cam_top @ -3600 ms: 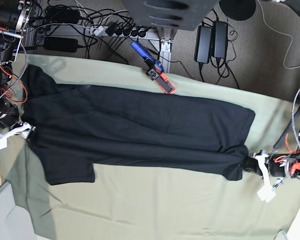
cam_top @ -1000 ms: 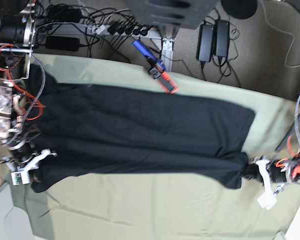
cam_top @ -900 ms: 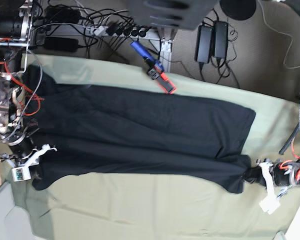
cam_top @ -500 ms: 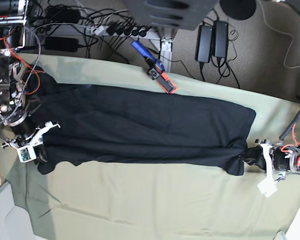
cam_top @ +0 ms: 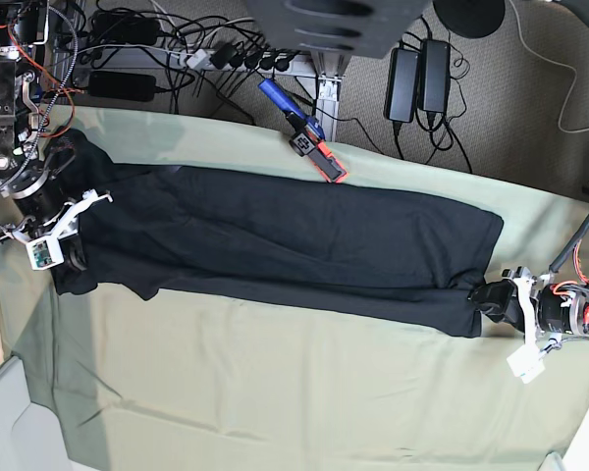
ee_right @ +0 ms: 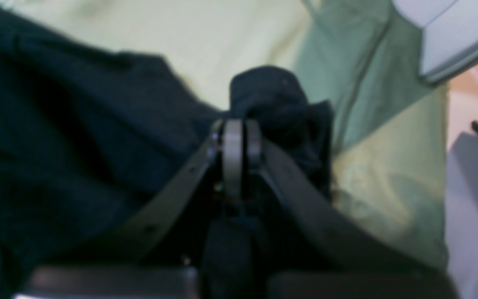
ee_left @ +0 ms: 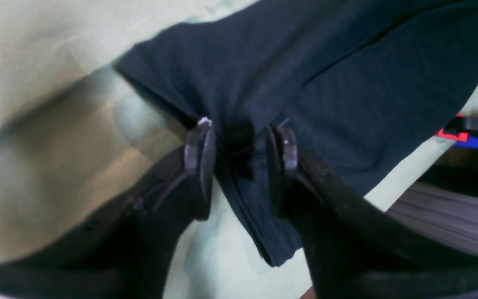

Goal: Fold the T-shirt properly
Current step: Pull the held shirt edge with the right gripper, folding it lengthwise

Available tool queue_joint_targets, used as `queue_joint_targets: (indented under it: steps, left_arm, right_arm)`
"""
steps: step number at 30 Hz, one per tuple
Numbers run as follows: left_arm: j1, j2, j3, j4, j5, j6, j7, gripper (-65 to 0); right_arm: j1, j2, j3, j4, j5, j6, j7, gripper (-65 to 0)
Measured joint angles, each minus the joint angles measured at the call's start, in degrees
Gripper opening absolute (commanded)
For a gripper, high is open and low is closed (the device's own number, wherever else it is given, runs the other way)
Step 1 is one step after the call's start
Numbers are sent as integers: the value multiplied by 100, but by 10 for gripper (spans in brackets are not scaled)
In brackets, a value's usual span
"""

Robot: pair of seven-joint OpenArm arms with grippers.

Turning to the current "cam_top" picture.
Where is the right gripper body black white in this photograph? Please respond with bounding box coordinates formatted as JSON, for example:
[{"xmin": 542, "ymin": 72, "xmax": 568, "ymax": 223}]
[{"xmin": 0, "ymin": 189, "xmax": 114, "ymax": 244}]

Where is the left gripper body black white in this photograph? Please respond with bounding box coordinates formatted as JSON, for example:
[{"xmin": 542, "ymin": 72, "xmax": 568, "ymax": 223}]
[{"xmin": 500, "ymin": 267, "xmax": 589, "ymax": 340}]

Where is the dark navy T-shirt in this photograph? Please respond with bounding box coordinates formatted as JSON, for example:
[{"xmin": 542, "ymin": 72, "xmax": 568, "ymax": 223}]
[{"xmin": 46, "ymin": 130, "xmax": 504, "ymax": 338}]

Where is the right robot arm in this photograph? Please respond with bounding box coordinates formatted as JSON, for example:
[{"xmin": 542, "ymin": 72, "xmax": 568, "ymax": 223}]
[{"xmin": 0, "ymin": 1, "xmax": 112, "ymax": 272}]

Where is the black power brick left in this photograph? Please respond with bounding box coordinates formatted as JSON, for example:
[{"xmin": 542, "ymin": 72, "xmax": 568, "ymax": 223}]
[{"xmin": 87, "ymin": 71, "xmax": 157, "ymax": 102}]

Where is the light green table cloth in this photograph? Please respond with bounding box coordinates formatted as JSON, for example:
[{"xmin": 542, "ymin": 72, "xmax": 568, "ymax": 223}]
[{"xmin": 0, "ymin": 107, "xmax": 589, "ymax": 470}]

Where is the grey white bin corner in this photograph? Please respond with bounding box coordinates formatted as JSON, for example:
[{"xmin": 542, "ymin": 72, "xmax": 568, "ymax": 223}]
[{"xmin": 0, "ymin": 357, "xmax": 73, "ymax": 471}]

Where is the blue orange bar clamp centre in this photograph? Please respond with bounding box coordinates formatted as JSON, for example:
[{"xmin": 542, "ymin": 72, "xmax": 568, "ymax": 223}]
[{"xmin": 258, "ymin": 78, "xmax": 348, "ymax": 183}]

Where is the black power brick pair inner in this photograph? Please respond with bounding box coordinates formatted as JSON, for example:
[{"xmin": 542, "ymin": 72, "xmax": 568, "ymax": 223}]
[{"xmin": 384, "ymin": 48, "xmax": 419, "ymax": 123}]

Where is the black power brick pair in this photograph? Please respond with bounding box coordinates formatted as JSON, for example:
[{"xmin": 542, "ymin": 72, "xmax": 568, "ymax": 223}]
[
  {"xmin": 418, "ymin": 39, "xmax": 451, "ymax": 114},
  {"xmin": 384, "ymin": 48, "xmax": 419, "ymax": 123}
]

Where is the white power strip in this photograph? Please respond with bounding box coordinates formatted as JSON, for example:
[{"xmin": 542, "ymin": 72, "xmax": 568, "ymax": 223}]
[{"xmin": 141, "ymin": 43, "xmax": 295, "ymax": 73}]

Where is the black power brick pair outer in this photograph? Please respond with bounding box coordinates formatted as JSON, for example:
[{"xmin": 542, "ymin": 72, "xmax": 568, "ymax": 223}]
[{"xmin": 418, "ymin": 39, "xmax": 451, "ymax": 114}]

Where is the black round lamp base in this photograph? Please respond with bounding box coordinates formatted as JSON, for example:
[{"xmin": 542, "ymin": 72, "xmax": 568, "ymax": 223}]
[{"xmin": 432, "ymin": 0, "xmax": 506, "ymax": 39}]

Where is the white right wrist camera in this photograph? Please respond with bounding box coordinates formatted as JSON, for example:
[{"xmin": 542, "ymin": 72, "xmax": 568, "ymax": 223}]
[{"xmin": 26, "ymin": 236, "xmax": 65, "ymax": 271}]

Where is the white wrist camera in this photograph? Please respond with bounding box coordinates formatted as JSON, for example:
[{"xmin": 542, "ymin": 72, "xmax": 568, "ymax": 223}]
[
  {"xmin": 507, "ymin": 344, "xmax": 546, "ymax": 384},
  {"xmin": 26, "ymin": 236, "xmax": 65, "ymax": 271}
]

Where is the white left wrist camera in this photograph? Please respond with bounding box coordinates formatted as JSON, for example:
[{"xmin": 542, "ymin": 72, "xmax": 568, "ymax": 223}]
[{"xmin": 507, "ymin": 344, "xmax": 546, "ymax": 384}]

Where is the white cable on carpet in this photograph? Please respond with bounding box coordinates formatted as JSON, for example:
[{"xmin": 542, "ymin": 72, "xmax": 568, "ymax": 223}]
[{"xmin": 505, "ymin": 0, "xmax": 589, "ymax": 136}]

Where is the grey overhead camera mount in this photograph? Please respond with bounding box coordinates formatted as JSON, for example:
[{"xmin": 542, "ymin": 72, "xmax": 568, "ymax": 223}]
[{"xmin": 245, "ymin": 0, "xmax": 429, "ymax": 59}]

